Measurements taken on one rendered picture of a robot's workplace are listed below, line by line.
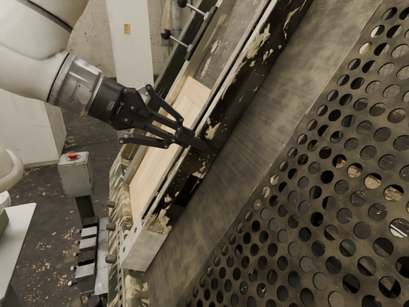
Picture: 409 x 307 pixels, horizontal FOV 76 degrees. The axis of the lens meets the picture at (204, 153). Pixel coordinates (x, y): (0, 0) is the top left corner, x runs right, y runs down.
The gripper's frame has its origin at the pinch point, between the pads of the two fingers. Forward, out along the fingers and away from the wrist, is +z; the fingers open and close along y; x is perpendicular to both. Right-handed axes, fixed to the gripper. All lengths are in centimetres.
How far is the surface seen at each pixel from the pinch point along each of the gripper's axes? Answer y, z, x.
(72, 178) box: -53, -12, 63
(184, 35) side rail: 24, 3, 69
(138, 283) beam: -38.0, 6.2, -2.1
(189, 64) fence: 14.1, 4.6, 45.2
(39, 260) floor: -149, -5, 111
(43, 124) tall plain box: -115, -46, 261
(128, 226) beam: -38.0, 4.5, 18.6
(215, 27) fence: 29, 6, 45
